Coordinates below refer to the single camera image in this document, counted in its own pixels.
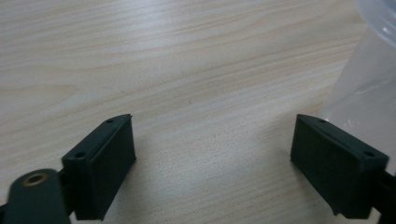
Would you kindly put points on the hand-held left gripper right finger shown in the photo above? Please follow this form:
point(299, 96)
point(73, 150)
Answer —
point(337, 168)

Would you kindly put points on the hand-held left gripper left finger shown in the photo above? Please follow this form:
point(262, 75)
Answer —
point(99, 168)

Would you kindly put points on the translucent plastic container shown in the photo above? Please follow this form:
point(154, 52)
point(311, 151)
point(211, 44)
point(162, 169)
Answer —
point(367, 90)

